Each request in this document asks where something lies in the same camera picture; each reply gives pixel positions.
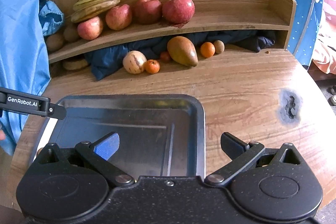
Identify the dark blue cloth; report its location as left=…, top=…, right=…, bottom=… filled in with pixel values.
left=84, top=30, right=276, bottom=81

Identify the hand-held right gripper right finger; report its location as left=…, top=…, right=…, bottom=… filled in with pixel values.
left=204, top=132, right=302, bottom=186

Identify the red apple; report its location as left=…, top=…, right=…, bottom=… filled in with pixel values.
left=105, top=4, right=132, bottom=31
left=162, top=0, right=195, bottom=24
left=77, top=16, right=104, bottom=41
left=134, top=0, right=162, bottom=25

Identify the brown kiwi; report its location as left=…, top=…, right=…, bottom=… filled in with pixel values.
left=45, top=32, right=65, bottom=53
left=63, top=25, right=80, bottom=42

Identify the wooden desk shelf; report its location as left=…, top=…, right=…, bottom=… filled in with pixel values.
left=47, top=0, right=297, bottom=64

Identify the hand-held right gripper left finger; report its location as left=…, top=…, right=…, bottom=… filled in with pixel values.
left=39, top=132, right=135, bottom=186

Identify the striped pepino melon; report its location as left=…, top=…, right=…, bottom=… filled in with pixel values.
left=122, top=50, right=147, bottom=74

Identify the yellow banana bunch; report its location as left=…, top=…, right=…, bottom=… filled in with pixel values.
left=71, top=0, right=126, bottom=24

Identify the blue garment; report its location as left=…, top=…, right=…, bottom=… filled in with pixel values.
left=0, top=0, right=51, bottom=156

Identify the pink patterned blanket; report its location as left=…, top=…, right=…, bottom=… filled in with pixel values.
left=312, top=0, right=336, bottom=75

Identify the metal tray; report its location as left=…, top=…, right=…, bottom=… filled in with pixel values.
left=35, top=94, right=206, bottom=178

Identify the yellow brown pear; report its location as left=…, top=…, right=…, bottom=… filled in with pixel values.
left=167, top=36, right=198, bottom=67

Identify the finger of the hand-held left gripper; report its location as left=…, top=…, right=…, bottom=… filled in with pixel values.
left=48, top=105, right=67, bottom=120

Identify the small tangerine with stem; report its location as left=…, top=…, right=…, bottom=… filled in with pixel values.
left=145, top=59, right=160, bottom=74

